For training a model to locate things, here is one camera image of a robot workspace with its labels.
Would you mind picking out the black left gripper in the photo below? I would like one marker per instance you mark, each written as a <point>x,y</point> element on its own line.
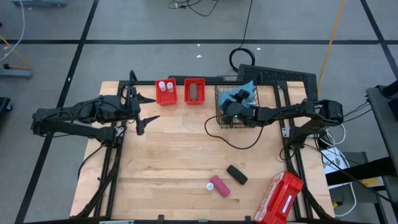
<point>132,109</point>

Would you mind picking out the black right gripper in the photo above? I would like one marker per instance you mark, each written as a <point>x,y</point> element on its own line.
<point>237,112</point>

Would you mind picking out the blue patterned cloth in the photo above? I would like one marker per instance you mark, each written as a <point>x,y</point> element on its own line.
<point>252,88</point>

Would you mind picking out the white plastic bottle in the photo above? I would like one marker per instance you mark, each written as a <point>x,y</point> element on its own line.
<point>210,186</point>
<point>162,86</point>

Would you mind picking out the clear pill bottle white cap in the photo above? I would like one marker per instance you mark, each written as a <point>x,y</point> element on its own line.
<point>170,87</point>

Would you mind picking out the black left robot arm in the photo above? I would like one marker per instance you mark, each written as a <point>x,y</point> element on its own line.
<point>62,113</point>

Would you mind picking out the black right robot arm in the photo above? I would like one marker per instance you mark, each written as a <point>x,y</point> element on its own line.
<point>280,113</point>

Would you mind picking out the red plastic bin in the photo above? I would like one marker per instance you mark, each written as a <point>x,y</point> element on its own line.
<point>166,99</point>
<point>187,93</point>

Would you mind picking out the black flat bar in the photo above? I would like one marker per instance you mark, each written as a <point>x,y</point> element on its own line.
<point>180,77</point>

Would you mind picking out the black perforated panel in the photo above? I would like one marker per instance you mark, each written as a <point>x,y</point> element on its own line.
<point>280,74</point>

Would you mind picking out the pink bandage roll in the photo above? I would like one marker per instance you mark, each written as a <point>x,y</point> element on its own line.
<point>220,186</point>

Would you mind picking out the black table clamp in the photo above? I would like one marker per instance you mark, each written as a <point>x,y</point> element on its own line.
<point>160,217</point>
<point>247,218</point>

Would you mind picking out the red first aid case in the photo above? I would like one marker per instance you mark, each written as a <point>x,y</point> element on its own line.
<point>276,199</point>

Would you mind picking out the white printed box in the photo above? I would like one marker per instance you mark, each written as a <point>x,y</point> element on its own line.
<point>334,160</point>

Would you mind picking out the grey power strip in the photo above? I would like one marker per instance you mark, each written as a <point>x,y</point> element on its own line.
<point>15,73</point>

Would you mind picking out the black floor object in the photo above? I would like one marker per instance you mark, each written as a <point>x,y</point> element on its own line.
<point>4,105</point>

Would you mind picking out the black beam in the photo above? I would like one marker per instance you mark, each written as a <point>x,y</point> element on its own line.
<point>357,171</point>

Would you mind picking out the grey side desk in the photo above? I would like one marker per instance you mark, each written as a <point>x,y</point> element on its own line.
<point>382,124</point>

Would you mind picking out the grey floor object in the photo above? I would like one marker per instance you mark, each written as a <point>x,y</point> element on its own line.
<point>37,3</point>

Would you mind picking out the yellow paper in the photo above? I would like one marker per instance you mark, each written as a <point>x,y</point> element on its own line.
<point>373,182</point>

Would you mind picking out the black table frame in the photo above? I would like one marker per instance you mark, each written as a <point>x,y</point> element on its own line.
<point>282,84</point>

